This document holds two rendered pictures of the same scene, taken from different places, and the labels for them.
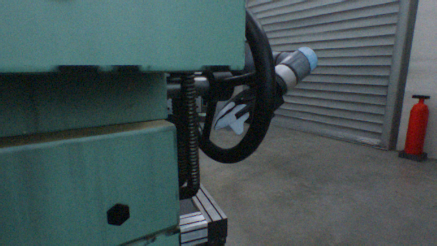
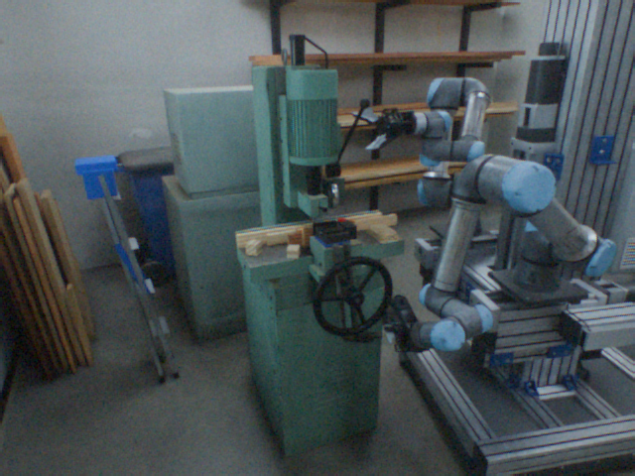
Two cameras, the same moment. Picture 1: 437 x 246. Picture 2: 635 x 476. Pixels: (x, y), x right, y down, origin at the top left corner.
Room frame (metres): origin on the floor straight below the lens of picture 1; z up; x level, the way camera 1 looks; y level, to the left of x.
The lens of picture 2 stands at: (0.61, -1.24, 1.53)
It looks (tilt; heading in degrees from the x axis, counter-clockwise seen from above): 22 degrees down; 103
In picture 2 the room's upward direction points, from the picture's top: 1 degrees counter-clockwise
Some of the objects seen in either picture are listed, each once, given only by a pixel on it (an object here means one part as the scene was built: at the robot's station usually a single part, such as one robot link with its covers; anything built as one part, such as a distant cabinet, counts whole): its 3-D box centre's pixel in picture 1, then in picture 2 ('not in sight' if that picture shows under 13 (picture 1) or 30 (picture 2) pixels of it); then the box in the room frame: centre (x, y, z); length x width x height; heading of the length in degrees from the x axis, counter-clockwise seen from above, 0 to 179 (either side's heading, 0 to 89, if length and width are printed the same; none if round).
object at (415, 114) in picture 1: (417, 127); not in sight; (2.30, -1.87, 0.30); 0.19 x 0.18 x 0.60; 127
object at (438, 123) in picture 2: not in sight; (433, 123); (0.70, 0.42, 1.31); 0.11 x 0.08 x 0.09; 33
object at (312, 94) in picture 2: not in sight; (313, 117); (0.28, 0.29, 1.35); 0.18 x 0.18 x 0.31
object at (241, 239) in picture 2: not in sight; (313, 229); (0.27, 0.31, 0.93); 0.60 x 0.02 x 0.05; 33
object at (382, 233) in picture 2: not in sight; (382, 230); (0.54, 0.35, 0.92); 0.14 x 0.09 x 0.04; 123
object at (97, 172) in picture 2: not in sight; (132, 276); (-0.67, 0.43, 0.58); 0.27 x 0.25 x 1.16; 39
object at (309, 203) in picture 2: not in sight; (313, 203); (0.28, 0.31, 1.03); 0.14 x 0.07 x 0.09; 123
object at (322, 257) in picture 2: not in sight; (335, 251); (0.39, 0.13, 0.92); 0.15 x 0.13 x 0.09; 33
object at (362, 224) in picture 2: not in sight; (334, 228); (0.35, 0.33, 0.92); 0.55 x 0.02 x 0.04; 33
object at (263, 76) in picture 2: not in sight; (288, 157); (0.12, 0.53, 1.16); 0.22 x 0.22 x 0.72; 33
